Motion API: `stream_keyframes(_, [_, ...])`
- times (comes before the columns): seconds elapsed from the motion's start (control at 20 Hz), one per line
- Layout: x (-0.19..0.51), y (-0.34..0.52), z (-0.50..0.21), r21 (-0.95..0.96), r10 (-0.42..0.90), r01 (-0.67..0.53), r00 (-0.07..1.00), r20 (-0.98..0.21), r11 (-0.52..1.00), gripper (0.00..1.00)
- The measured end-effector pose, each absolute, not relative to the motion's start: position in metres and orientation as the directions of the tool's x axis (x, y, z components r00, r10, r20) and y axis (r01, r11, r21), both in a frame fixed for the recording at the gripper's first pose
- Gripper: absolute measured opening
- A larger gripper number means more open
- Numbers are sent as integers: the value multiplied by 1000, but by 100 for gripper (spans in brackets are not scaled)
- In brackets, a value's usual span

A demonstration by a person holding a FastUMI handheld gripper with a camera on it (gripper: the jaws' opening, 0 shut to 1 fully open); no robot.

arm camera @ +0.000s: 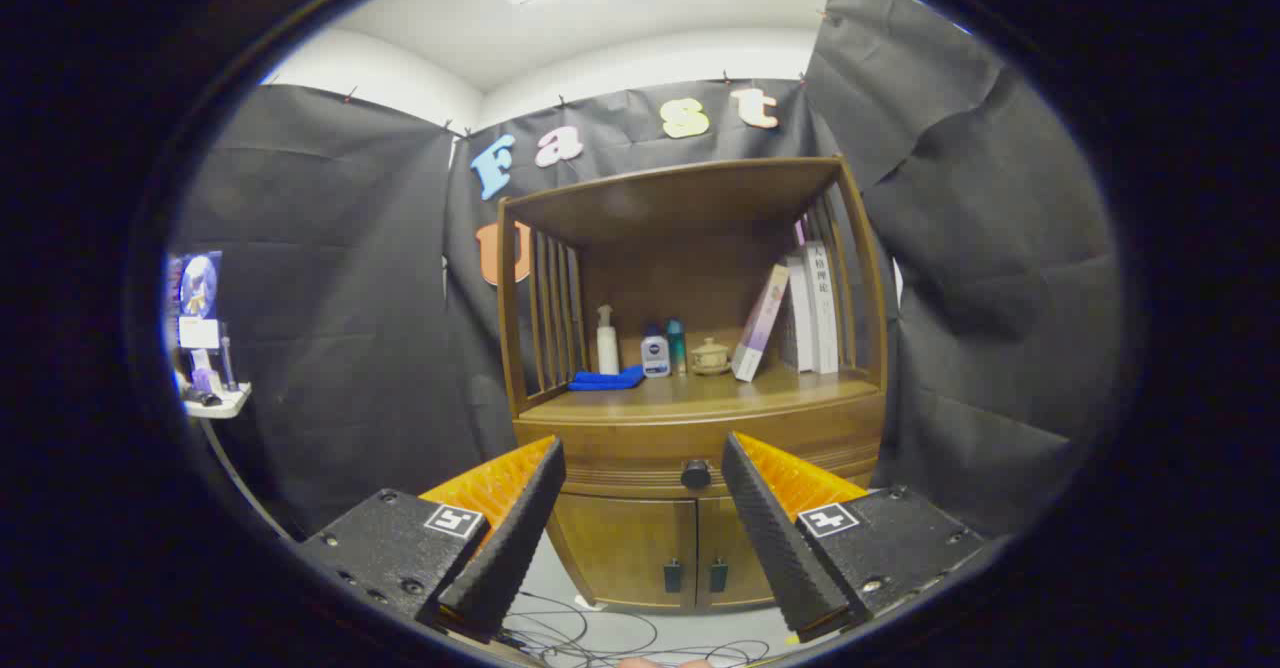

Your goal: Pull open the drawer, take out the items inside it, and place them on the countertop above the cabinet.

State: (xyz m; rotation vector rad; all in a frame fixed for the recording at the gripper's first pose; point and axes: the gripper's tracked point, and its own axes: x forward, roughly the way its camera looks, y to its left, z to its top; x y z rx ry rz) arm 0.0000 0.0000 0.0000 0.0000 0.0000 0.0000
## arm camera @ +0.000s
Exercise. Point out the blue folded cloth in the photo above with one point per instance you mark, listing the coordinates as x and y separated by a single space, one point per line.
605 380

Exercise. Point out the slim teal bottle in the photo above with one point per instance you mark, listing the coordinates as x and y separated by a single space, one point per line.
677 343

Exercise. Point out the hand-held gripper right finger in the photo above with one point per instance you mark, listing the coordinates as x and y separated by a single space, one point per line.
780 548

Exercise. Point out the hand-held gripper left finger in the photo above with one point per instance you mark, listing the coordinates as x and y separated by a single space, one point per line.
510 548

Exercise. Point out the wooden cabinet door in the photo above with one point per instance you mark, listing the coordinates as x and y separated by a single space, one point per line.
725 538
620 548

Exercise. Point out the beige lidded teacup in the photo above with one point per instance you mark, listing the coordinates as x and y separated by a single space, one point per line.
710 356

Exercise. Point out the white pump bottle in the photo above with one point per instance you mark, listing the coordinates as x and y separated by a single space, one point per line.
607 343

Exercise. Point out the wooden cabinet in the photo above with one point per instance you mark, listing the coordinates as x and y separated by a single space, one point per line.
680 198

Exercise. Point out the patterned cover book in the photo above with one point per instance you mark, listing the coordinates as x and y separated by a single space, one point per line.
795 323

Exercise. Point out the purple and white book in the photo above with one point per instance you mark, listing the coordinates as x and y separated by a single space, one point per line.
760 323

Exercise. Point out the black round drawer knob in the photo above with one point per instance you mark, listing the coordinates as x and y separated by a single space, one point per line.
696 473

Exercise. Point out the wooden drawer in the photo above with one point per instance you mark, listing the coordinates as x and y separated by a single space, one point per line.
620 448

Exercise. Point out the white book with black print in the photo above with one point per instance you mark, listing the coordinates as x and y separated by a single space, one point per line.
824 308

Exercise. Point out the wooden countertop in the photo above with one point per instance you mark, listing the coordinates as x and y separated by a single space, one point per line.
700 388

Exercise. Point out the white bottle with blue cap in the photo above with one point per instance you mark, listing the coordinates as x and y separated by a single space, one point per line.
655 356

